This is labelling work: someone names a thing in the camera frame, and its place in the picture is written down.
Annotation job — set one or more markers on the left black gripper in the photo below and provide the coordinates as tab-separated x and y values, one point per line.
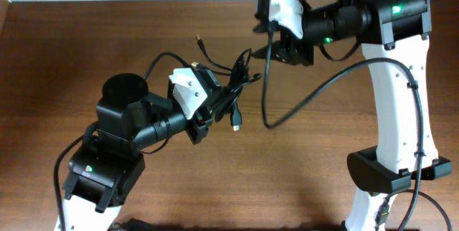
197	124

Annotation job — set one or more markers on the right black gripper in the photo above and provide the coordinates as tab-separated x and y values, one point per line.
282	51

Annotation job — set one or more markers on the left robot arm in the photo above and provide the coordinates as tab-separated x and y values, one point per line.
110	158

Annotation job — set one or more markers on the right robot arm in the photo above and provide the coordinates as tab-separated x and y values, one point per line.
394	38

